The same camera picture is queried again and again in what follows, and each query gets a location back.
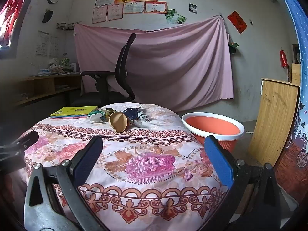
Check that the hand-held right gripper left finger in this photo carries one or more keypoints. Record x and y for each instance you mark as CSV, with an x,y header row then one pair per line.
x,y
89,157

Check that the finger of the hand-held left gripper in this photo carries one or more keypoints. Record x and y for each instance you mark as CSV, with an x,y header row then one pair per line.
x,y
25,139

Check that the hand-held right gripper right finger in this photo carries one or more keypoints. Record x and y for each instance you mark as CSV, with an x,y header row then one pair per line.
x,y
219,161

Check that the orange basin with white rim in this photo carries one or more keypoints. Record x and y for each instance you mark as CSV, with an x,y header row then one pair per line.
x,y
211,127

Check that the white paper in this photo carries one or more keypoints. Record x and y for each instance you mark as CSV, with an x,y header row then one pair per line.
x,y
97,118

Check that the blue snack wrapper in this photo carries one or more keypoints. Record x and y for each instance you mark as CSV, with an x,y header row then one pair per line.
x,y
131,112

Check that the green wrapper scrap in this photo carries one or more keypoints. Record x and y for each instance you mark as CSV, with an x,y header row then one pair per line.
x,y
94,113

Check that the brown paper cup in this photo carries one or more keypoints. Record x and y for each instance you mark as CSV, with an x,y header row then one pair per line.
x,y
118,122

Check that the pink book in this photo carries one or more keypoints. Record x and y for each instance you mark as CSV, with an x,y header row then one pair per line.
x,y
68,117

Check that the yellow book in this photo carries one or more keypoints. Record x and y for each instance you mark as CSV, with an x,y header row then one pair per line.
x,y
74,110

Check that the floral tablecloth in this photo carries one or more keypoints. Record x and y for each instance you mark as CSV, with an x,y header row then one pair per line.
x,y
144,154

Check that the wooden desk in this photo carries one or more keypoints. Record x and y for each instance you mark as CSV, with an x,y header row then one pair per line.
x,y
45,86

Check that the wooden cabinet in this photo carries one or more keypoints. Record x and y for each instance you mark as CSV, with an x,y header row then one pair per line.
x,y
274,115

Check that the pile of papers and books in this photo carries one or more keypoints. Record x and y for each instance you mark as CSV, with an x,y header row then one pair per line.
x,y
57,68

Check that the black office chair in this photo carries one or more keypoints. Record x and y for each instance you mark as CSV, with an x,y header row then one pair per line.
x,y
121,65

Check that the pink hanging cloth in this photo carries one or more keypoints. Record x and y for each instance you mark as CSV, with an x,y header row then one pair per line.
x,y
173,65

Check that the green hat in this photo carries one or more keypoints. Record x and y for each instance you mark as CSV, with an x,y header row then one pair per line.
x,y
233,46

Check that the red hanging bag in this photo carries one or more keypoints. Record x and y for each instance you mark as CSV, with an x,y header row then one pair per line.
x,y
283,58

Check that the dark hanging object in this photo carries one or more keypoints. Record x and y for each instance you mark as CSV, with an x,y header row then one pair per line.
x,y
47,16

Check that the red window cloth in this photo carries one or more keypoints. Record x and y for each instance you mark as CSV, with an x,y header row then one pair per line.
x,y
12,12

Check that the green flower photo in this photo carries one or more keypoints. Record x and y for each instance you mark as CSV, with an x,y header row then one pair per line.
x,y
169,15
180,19

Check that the small dark photo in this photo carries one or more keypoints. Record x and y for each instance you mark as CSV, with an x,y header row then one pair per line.
x,y
193,8

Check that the wall calendar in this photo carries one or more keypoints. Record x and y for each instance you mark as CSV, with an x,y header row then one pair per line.
x,y
42,43

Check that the wall shelf basket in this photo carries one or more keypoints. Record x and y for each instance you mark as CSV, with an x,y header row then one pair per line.
x,y
65,26

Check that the red wall paper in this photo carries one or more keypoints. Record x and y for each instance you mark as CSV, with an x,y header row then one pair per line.
x,y
237,21

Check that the group of wall certificates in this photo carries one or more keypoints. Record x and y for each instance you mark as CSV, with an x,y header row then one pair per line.
x,y
130,2

